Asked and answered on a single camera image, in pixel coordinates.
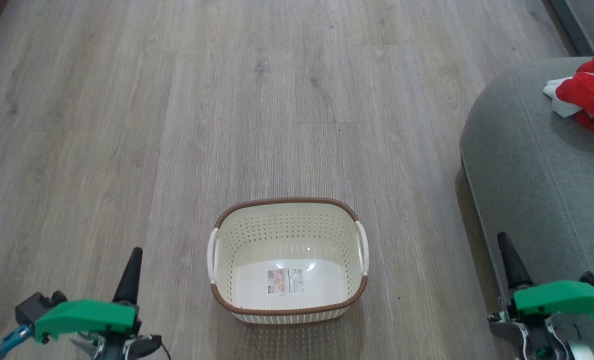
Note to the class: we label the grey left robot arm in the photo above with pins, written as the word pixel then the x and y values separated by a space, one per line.
pixel 122 347

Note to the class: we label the cream basket with brown rim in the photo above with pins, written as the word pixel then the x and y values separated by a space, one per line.
pixel 257 235

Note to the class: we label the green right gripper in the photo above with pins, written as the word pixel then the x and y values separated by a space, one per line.
pixel 562 299

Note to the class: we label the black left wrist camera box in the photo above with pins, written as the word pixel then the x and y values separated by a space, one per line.
pixel 37 306

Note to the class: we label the printed label sticker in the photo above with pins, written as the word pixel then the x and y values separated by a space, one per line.
pixel 285 281

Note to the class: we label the red and white garment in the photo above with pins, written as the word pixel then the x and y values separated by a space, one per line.
pixel 592 95

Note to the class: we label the grey fabric sofa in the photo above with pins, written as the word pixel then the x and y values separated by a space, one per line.
pixel 537 190

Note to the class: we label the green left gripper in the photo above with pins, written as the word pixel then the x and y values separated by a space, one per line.
pixel 87 317

